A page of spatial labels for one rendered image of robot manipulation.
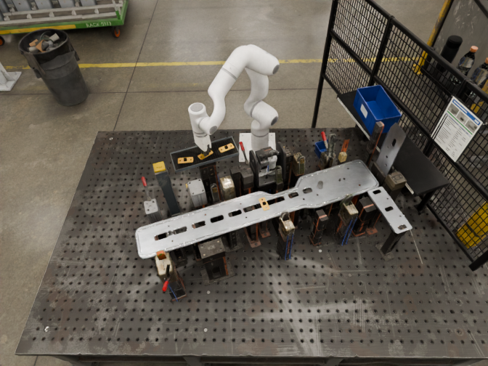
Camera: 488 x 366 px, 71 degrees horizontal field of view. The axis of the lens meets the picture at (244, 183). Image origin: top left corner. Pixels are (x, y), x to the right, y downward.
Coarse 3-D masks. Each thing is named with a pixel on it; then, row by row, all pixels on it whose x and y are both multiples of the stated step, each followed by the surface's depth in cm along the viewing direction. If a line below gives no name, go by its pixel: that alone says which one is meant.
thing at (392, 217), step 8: (368, 192) 193; (384, 192) 193; (376, 200) 190; (384, 200) 190; (392, 200) 189; (384, 208) 186; (384, 216) 184; (392, 216) 183; (392, 224) 180; (400, 224) 180; (408, 224) 180; (400, 232) 178
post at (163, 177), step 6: (156, 174) 188; (162, 174) 190; (168, 174) 200; (162, 180) 194; (168, 180) 195; (162, 186) 198; (168, 186) 200; (168, 192) 205; (168, 198) 209; (174, 198) 211; (168, 204) 213; (174, 204) 215; (174, 210) 220; (180, 210) 225
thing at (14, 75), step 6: (0, 66) 419; (0, 72) 419; (6, 72) 428; (12, 72) 441; (18, 72) 441; (0, 78) 420; (6, 78) 428; (12, 78) 428; (0, 84) 426; (6, 84) 420; (12, 84) 426; (0, 90) 421; (6, 90) 421
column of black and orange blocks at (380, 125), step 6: (378, 126) 197; (378, 132) 200; (372, 138) 207; (378, 138) 205; (372, 144) 209; (366, 150) 217; (372, 150) 213; (366, 156) 219; (372, 156) 218; (366, 162) 221
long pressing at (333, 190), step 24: (336, 168) 204; (360, 168) 203; (264, 192) 195; (288, 192) 195; (312, 192) 194; (336, 192) 194; (360, 192) 194; (192, 216) 188; (216, 216) 188; (240, 216) 187; (264, 216) 186; (144, 240) 180; (168, 240) 180; (192, 240) 179
